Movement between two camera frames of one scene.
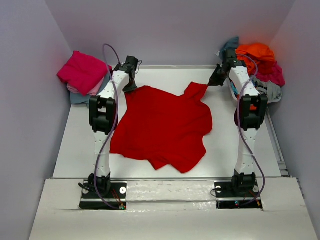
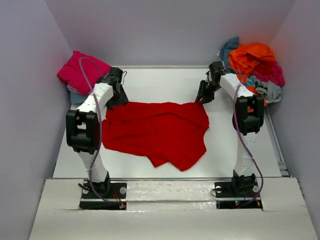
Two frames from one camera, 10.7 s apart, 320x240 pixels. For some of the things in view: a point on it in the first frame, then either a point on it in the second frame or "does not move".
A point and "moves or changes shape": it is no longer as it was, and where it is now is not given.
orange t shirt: [255, 57] does not move
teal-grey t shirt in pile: [233, 44] does not move
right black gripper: [217, 77] → [204, 92]
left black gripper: [130, 85] → [120, 99]
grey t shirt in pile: [273, 91] does not move
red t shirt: [164, 127] moves or changes shape
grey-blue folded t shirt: [77, 98] does not move
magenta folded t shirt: [84, 72] does not move
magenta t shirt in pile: [270, 70] does not move
